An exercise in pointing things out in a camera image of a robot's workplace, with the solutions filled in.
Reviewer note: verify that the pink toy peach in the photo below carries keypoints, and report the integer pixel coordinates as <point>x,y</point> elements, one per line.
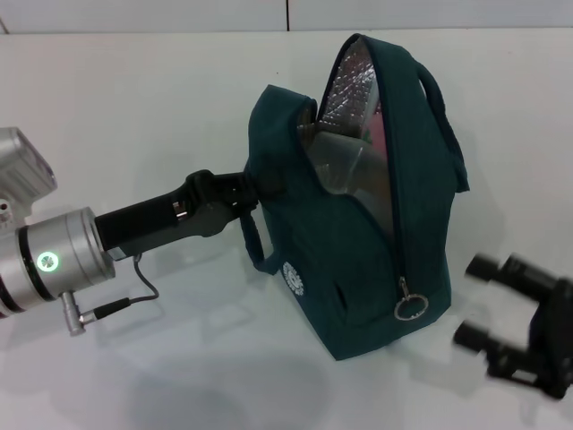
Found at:
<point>377,132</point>

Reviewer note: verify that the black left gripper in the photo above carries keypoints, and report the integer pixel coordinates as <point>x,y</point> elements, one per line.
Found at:
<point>170,219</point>

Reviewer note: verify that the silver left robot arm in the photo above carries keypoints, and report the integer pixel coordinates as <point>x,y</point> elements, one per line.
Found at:
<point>58,260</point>

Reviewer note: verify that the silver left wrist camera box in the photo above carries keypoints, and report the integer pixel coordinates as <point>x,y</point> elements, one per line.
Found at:
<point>22,170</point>

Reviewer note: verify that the dark teal insulated lunch bag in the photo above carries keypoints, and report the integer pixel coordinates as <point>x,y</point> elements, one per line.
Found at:
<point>358,251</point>

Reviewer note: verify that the clear container with blue seal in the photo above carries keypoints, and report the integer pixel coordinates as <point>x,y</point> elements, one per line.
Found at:
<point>349,170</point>

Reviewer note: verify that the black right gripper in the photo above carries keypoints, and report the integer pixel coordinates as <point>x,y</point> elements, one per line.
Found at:
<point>555,336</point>

